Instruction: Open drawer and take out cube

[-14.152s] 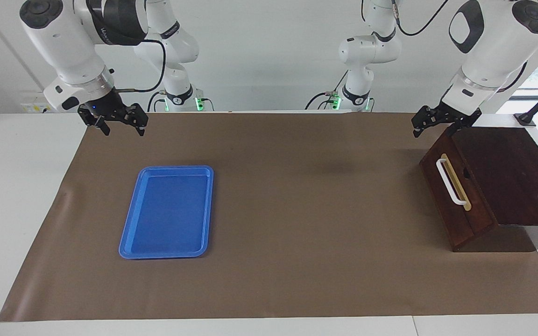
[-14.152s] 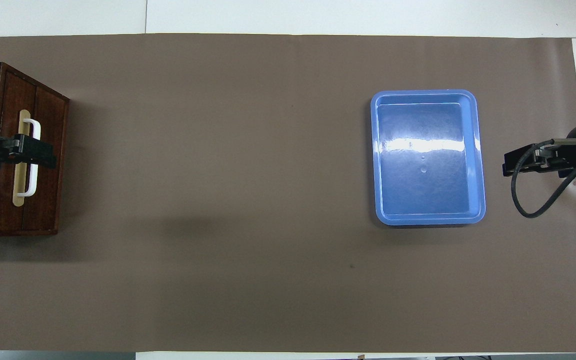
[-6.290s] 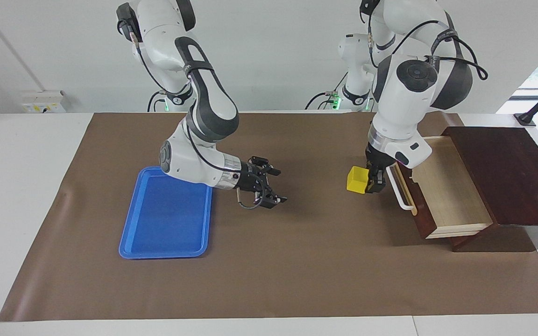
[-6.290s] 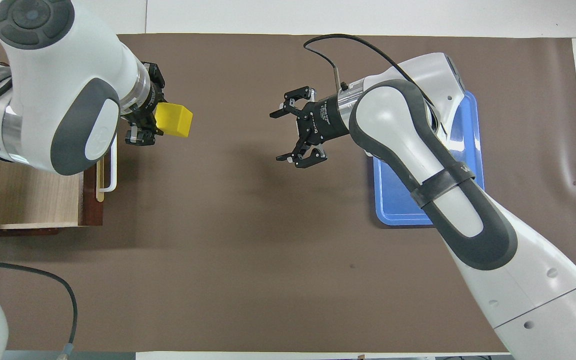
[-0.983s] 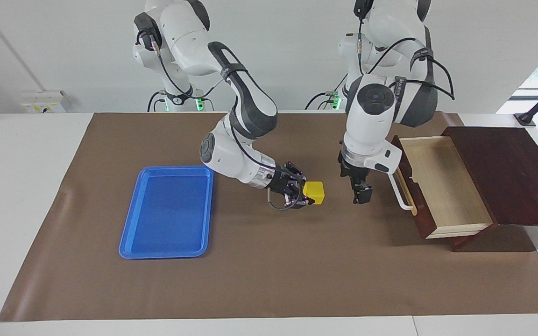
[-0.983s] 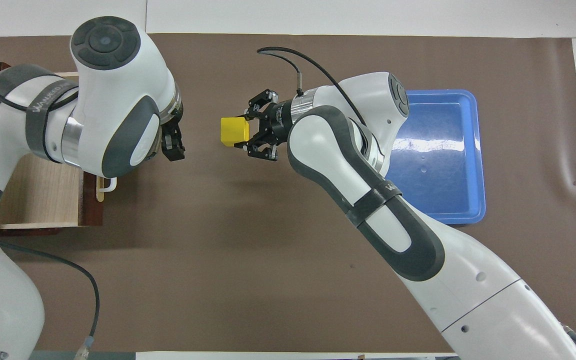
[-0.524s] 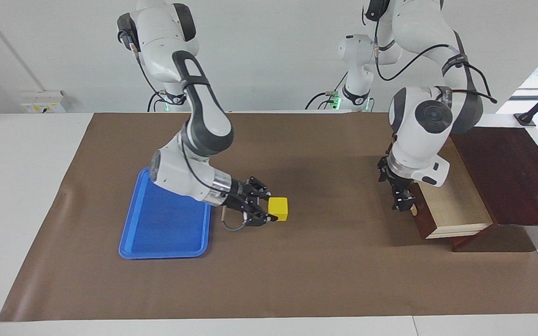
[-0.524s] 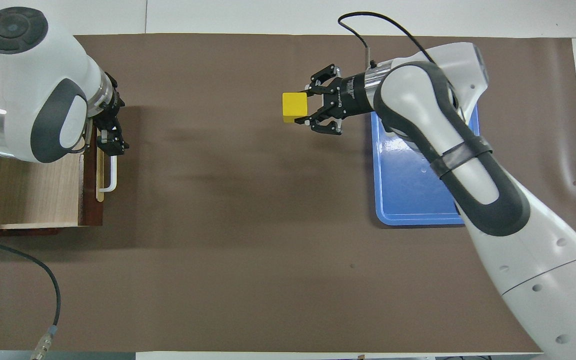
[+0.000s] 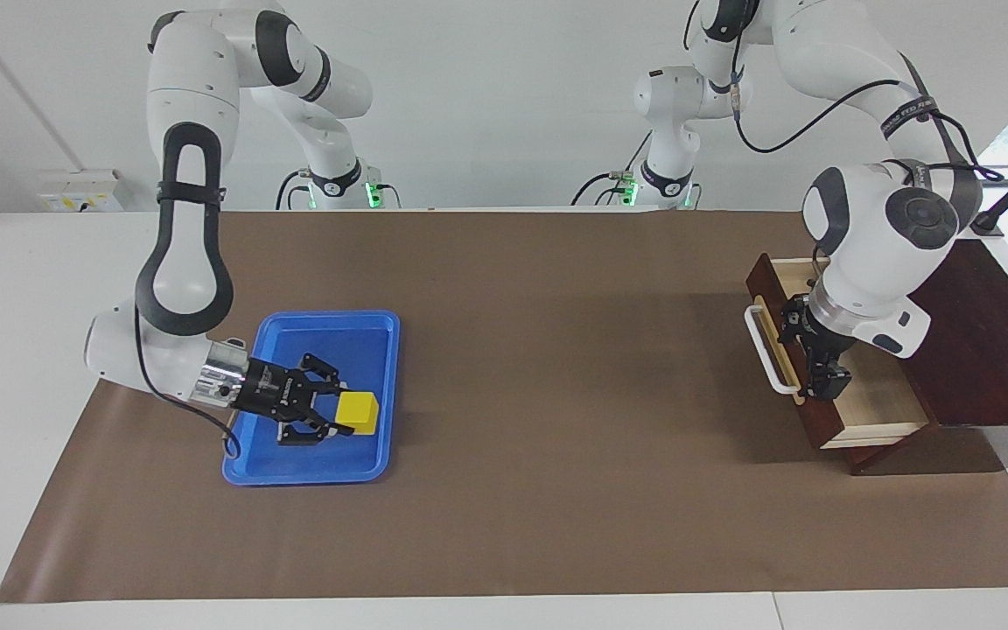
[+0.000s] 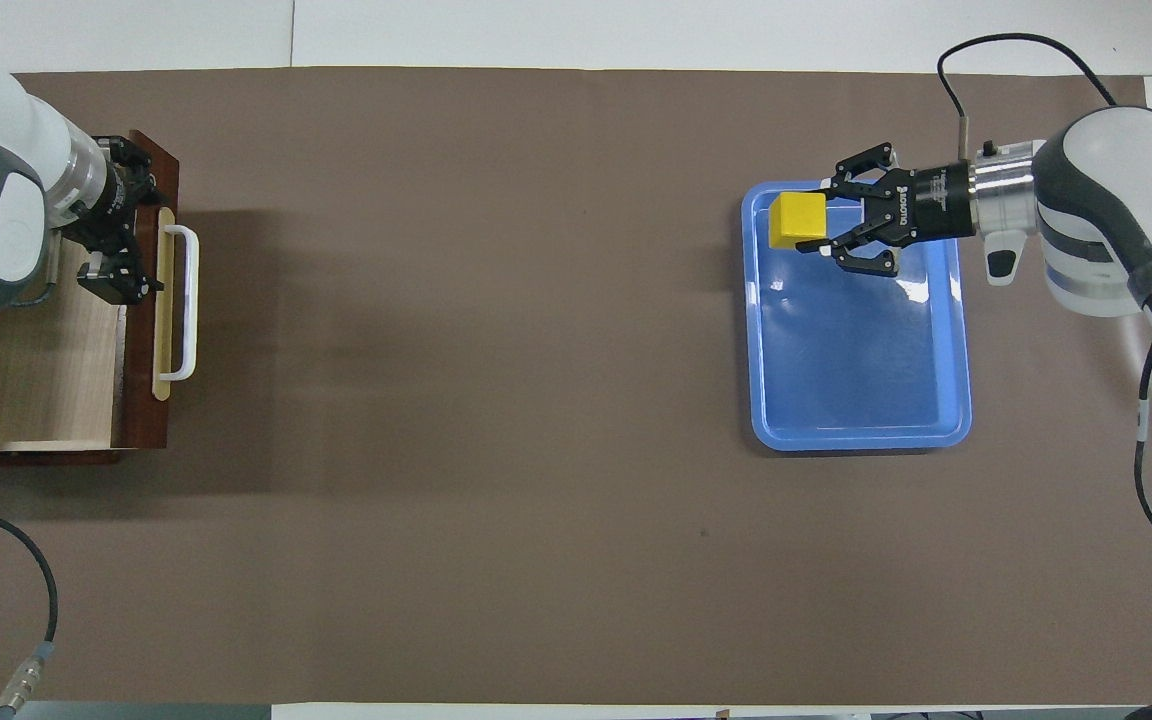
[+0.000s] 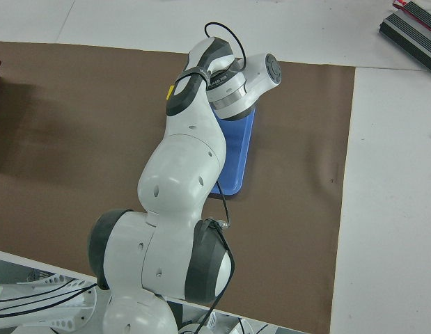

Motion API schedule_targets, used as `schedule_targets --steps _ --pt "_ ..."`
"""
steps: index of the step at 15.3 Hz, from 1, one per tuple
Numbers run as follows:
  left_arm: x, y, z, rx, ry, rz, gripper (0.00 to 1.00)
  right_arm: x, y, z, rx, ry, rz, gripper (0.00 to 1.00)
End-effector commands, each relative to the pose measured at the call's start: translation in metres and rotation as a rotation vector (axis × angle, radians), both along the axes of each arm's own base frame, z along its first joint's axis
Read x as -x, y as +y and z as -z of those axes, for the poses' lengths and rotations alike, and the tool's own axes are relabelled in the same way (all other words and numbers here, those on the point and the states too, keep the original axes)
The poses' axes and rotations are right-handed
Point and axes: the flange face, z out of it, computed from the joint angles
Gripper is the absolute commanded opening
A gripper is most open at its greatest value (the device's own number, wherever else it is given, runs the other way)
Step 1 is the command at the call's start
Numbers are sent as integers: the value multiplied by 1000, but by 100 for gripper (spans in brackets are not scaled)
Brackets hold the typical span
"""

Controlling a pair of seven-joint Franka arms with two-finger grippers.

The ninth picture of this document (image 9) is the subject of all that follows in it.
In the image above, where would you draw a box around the blue plastic tray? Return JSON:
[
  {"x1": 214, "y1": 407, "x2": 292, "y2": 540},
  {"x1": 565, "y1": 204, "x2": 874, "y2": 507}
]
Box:
[{"x1": 222, "y1": 310, "x2": 402, "y2": 487}]

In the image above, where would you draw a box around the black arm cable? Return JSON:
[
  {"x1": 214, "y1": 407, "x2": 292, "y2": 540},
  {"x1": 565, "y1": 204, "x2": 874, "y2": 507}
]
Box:
[
  {"x1": 132, "y1": 306, "x2": 242, "y2": 460},
  {"x1": 683, "y1": 0, "x2": 1005, "y2": 183}
]

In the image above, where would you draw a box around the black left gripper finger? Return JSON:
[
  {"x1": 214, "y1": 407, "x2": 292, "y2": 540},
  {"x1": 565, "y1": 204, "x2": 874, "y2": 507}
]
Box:
[
  {"x1": 777, "y1": 296, "x2": 807, "y2": 347},
  {"x1": 806, "y1": 354, "x2": 853, "y2": 402}
]

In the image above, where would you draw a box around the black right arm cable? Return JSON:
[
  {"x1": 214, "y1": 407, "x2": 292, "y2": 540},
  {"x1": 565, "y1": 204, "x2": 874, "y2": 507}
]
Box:
[{"x1": 132, "y1": 306, "x2": 242, "y2": 460}]

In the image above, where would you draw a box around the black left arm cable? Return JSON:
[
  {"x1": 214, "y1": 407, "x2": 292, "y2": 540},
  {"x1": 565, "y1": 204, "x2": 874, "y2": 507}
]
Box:
[{"x1": 683, "y1": 0, "x2": 1005, "y2": 183}]

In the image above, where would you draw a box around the white drawer handle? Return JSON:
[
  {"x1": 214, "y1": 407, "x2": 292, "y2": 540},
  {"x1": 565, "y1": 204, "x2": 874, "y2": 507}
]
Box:
[{"x1": 744, "y1": 304, "x2": 805, "y2": 396}]

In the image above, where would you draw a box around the white wall socket box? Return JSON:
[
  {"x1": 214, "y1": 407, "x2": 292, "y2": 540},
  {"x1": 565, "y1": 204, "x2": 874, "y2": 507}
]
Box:
[{"x1": 38, "y1": 171, "x2": 125, "y2": 213}]

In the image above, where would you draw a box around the yellow cube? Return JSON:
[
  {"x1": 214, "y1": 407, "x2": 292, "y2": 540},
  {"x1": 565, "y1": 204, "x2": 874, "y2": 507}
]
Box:
[{"x1": 335, "y1": 391, "x2": 381, "y2": 437}]

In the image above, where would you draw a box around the dark wooden drawer cabinet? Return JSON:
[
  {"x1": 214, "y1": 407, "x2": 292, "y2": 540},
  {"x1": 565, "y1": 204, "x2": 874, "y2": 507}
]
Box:
[{"x1": 745, "y1": 252, "x2": 935, "y2": 452}]

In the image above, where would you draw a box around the brown table mat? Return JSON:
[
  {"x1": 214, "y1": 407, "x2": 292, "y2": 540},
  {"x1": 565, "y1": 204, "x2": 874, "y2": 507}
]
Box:
[{"x1": 0, "y1": 210, "x2": 1008, "y2": 605}]

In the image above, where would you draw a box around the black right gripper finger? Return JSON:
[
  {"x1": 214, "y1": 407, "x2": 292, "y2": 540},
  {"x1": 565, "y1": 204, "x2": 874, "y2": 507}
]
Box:
[
  {"x1": 278, "y1": 418, "x2": 354, "y2": 447},
  {"x1": 298, "y1": 353, "x2": 346, "y2": 395}
]

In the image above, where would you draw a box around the black base cable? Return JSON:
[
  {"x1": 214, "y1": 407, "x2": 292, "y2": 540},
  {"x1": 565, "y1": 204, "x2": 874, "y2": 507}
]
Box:
[
  {"x1": 275, "y1": 171, "x2": 312, "y2": 211},
  {"x1": 570, "y1": 131, "x2": 652, "y2": 207}
]

